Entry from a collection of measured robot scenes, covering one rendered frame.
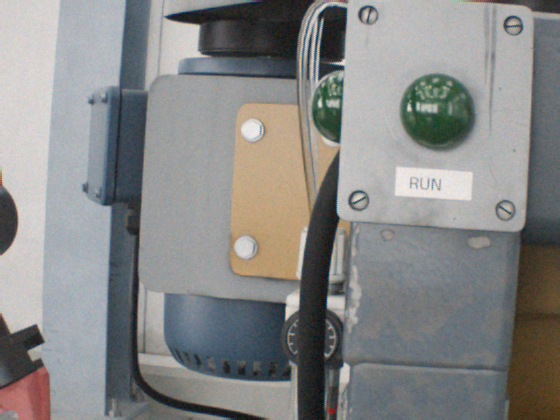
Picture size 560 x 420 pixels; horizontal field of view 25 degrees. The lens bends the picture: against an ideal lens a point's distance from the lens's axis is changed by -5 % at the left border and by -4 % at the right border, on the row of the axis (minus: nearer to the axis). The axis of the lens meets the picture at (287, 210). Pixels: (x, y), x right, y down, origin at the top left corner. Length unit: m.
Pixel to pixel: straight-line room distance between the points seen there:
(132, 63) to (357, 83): 5.41
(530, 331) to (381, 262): 0.31
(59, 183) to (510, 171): 5.11
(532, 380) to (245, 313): 0.25
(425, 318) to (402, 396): 0.04
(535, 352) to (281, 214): 0.22
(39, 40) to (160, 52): 0.60
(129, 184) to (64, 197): 4.59
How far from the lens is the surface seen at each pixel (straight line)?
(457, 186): 0.51
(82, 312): 5.60
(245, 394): 5.89
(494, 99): 0.51
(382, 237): 0.56
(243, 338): 1.00
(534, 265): 0.80
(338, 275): 0.78
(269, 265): 0.95
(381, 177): 0.51
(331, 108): 0.52
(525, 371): 0.86
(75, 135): 5.56
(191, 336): 1.02
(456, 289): 0.56
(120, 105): 0.99
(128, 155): 0.99
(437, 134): 0.50
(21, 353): 0.76
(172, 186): 0.97
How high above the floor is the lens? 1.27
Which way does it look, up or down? 3 degrees down
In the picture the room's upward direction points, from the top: 3 degrees clockwise
